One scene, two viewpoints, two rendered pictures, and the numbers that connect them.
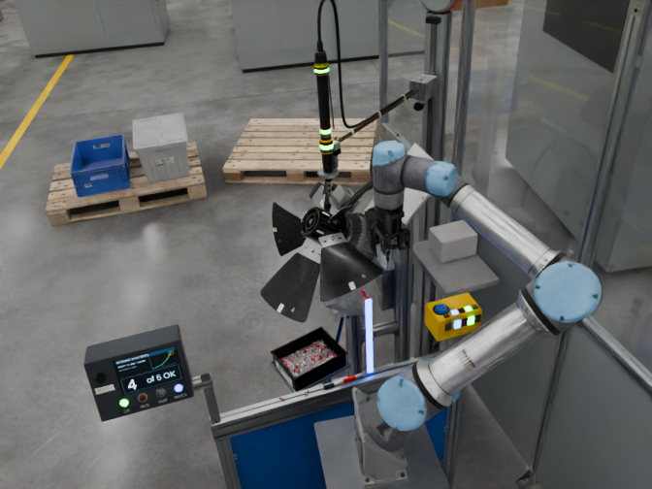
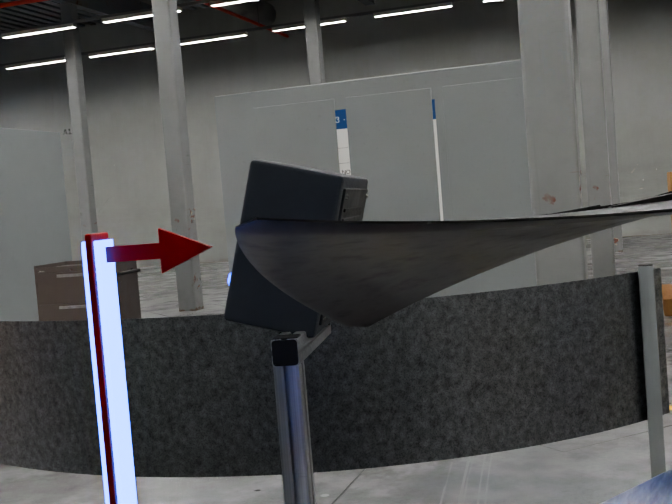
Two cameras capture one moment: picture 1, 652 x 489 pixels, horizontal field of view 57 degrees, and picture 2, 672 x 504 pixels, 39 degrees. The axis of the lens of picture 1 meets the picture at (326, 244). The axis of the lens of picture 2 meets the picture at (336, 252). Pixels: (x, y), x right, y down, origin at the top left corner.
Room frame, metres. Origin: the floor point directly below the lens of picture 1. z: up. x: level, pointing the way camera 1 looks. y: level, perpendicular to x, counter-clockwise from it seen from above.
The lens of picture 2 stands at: (1.75, -0.53, 1.20)
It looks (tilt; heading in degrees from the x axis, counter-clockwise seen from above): 3 degrees down; 114
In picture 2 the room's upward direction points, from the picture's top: 5 degrees counter-clockwise
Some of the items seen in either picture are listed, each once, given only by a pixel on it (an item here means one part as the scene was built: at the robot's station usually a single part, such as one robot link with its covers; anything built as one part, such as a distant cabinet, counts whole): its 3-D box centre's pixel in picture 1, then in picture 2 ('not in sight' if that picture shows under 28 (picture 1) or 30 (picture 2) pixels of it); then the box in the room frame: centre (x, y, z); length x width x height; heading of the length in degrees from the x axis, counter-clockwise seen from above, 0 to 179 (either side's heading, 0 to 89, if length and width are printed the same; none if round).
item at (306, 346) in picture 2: (172, 390); (303, 336); (1.25, 0.49, 1.04); 0.24 x 0.03 x 0.03; 105
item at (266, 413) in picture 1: (343, 391); not in sight; (1.39, -0.02, 0.82); 0.90 x 0.04 x 0.08; 105
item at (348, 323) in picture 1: (353, 354); not in sight; (1.92, -0.09, 0.46); 0.09 x 0.05 x 0.91; 15
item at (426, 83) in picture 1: (424, 86); not in sight; (2.25, -0.42, 1.54); 0.10 x 0.07 x 0.09; 140
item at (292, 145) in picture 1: (305, 148); not in sight; (4.83, 0.12, 0.07); 1.20 x 1.00 x 0.15; 80
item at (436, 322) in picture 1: (452, 317); not in sight; (1.50, -0.40, 1.02); 0.16 x 0.10 x 0.11; 105
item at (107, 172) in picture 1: (101, 164); not in sight; (4.44, 1.76, 0.25); 0.60 x 0.41 x 0.22; 13
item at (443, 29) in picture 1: (429, 215); not in sight; (2.32, -0.48, 0.90); 0.08 x 0.06 x 1.80; 50
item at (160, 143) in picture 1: (163, 147); not in sight; (4.55, 1.27, 0.31); 0.60 x 0.42 x 0.33; 13
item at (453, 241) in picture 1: (450, 239); not in sight; (2.10, -0.53, 0.92); 0.17 x 0.16 x 0.11; 105
